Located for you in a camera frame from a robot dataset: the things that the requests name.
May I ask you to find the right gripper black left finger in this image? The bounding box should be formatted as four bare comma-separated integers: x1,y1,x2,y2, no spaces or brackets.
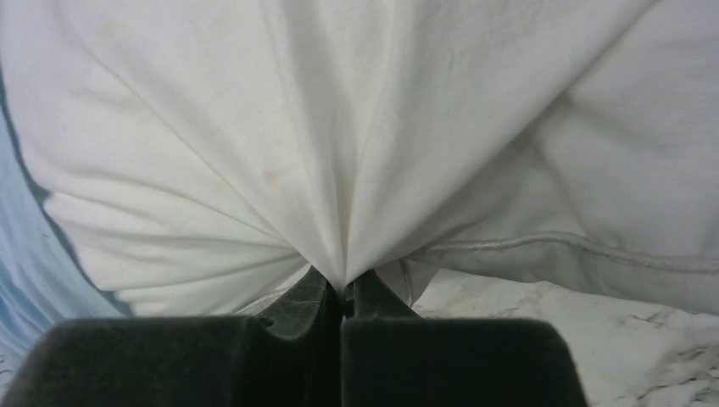
3,270,342,406

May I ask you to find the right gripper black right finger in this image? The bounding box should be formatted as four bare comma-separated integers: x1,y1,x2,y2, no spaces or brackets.
341,271,588,406

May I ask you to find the white pillow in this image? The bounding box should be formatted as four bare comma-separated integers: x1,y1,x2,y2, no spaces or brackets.
1,1,718,315

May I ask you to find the light blue pillowcase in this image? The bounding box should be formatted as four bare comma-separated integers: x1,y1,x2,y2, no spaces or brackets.
0,84,133,360

